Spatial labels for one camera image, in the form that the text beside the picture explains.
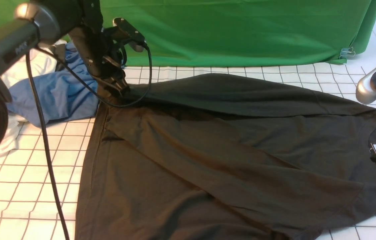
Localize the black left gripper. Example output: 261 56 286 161
69 0 131 97

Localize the dark gray long-sleeved shirt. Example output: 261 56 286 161
75 74 376 240

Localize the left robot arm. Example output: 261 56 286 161
0 0 130 142

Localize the blue crumpled shirt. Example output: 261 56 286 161
2 42 99 127

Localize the white crumpled shirt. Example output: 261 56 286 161
0 41 72 156

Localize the green backdrop cloth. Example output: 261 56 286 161
0 0 376 67

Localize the metal binder clip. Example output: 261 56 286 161
339 46 356 59

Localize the white grid table mat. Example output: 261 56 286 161
0 62 375 240

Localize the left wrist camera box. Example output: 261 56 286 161
112 18 146 53

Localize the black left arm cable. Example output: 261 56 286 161
25 42 153 240

